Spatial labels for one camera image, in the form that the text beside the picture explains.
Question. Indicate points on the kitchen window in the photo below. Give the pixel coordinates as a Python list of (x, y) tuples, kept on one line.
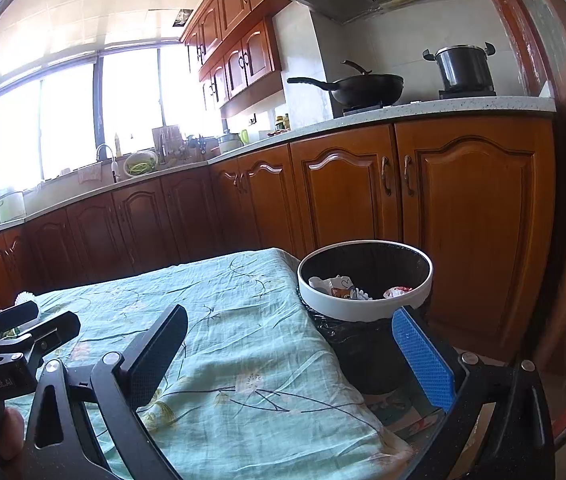
[(128, 100)]

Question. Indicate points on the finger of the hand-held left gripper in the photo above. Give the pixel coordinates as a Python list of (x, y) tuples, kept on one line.
[(48, 332), (8, 317)]

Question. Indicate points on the speckled kitchen countertop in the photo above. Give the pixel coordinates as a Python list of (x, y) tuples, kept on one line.
[(463, 105)]

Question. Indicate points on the wooden wall cabinets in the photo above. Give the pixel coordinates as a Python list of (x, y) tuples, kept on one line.
[(258, 55)]

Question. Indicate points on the white rimmed trash bin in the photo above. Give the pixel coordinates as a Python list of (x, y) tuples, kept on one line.
[(363, 355)]

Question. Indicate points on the white bowl with greens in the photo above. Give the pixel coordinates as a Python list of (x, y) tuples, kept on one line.
[(140, 164)]

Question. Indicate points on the white electric cooker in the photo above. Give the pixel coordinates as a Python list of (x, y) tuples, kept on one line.
[(229, 142)]

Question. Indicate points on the black wok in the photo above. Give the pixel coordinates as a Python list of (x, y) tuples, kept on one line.
[(368, 87)]

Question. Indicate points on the green cup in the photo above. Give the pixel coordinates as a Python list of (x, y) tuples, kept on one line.
[(244, 136)]

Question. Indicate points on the white red wrapper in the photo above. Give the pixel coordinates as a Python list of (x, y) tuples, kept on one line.
[(398, 292)]

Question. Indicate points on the white dishcloth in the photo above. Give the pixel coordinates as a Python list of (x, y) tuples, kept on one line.
[(89, 174)]

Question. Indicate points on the yellow bottle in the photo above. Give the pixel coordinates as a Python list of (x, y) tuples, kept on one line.
[(118, 146)]

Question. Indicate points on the light green floral tablecloth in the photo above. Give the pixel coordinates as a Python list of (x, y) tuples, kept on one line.
[(243, 340)]

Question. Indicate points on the dark cooking pot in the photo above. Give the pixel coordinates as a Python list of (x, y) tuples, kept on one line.
[(463, 67)]

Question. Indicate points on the wooden base cabinets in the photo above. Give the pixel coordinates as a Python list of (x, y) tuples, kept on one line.
[(463, 200)]

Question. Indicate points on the sink faucet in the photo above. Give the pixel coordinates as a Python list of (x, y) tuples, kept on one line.
[(113, 160)]

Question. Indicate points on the white bucket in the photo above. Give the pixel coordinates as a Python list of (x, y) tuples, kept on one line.
[(10, 205)]

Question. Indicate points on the gas stove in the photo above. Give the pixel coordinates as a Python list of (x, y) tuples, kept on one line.
[(463, 94)]

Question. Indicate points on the white foam fruit net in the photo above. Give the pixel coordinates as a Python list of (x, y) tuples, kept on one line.
[(25, 300)]

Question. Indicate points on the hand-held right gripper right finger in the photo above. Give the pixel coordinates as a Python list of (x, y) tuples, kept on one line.
[(423, 360)]

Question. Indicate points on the person's left hand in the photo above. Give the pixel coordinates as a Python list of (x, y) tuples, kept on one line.
[(7, 435)]

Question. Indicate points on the white blue wrapper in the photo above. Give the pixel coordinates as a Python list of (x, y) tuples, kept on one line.
[(335, 287)]

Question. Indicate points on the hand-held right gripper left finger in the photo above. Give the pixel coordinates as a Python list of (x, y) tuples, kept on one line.
[(158, 355)]

